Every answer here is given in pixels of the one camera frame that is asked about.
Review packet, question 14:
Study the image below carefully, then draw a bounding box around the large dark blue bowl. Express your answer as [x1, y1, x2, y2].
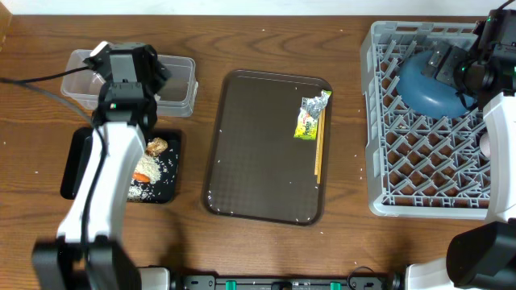
[396, 49, 476, 119]

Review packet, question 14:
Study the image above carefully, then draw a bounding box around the brown food scrap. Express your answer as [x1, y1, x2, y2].
[145, 138, 169, 157]

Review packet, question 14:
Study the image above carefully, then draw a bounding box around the pile of white rice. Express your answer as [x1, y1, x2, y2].
[127, 139, 181, 204]

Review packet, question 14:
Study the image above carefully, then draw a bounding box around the orange carrot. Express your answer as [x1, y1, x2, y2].
[132, 172, 151, 183]

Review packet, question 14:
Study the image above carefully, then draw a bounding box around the silver green snack wrapper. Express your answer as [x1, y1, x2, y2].
[293, 89, 332, 140]

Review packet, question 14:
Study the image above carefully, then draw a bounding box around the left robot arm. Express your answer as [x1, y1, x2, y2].
[32, 81, 170, 289]

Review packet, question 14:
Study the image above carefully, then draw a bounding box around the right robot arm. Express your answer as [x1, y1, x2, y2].
[397, 42, 515, 289]

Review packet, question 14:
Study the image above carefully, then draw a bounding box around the black waste tray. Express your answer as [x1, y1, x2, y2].
[60, 127, 181, 204]

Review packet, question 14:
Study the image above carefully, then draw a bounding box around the grey plastic dishwasher rack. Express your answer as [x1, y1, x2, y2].
[360, 21, 487, 220]

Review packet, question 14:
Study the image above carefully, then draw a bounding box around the clear plastic bin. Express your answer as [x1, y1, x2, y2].
[60, 55, 198, 118]

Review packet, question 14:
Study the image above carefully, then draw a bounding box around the dark brown serving tray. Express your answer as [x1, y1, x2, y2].
[202, 69, 331, 226]

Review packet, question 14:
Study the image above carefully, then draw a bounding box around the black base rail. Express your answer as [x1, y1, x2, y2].
[139, 265, 404, 290]

